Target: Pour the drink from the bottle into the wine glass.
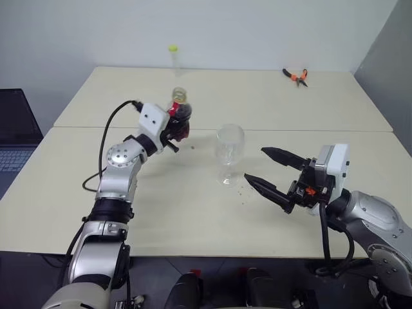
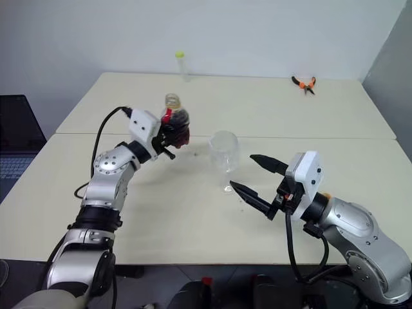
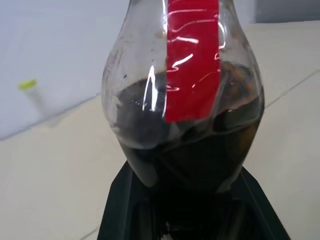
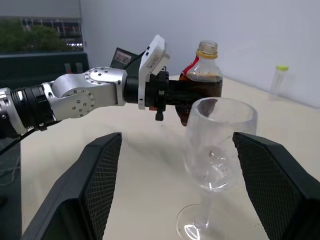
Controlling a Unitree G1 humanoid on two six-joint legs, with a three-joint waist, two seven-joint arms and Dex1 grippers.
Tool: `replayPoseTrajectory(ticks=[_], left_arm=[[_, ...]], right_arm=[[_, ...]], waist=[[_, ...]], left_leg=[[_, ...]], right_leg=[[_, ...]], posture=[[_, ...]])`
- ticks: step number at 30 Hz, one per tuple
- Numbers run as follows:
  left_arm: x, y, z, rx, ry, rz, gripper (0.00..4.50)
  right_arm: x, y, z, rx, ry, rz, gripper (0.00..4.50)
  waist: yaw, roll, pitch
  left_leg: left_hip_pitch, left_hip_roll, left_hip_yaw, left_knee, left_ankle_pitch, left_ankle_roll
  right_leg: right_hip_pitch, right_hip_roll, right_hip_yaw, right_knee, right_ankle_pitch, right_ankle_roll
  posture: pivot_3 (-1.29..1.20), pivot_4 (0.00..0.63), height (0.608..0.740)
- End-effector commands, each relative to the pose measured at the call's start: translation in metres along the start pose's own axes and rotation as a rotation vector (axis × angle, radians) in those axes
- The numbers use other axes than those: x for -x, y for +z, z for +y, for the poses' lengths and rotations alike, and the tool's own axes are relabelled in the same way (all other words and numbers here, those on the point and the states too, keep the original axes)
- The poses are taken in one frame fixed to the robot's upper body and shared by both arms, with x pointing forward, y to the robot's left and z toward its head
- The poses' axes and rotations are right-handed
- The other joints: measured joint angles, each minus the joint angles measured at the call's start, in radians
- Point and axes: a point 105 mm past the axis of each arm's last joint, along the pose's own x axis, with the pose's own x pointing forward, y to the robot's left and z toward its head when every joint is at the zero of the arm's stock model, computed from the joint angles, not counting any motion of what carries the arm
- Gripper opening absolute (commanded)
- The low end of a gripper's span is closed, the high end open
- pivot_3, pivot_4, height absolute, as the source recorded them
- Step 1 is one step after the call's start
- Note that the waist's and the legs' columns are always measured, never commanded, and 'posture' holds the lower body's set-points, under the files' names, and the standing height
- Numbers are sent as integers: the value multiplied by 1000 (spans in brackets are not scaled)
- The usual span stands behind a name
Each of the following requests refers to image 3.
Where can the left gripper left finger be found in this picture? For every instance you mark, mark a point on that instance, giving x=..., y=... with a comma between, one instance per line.
x=117, y=207

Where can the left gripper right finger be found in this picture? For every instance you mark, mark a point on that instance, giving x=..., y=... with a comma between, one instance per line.
x=260, y=212

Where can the clear tube yellow-green cap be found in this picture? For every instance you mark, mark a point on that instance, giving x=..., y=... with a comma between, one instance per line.
x=27, y=84

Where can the dark liquid bottle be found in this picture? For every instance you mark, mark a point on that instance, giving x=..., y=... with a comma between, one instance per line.
x=195, y=62

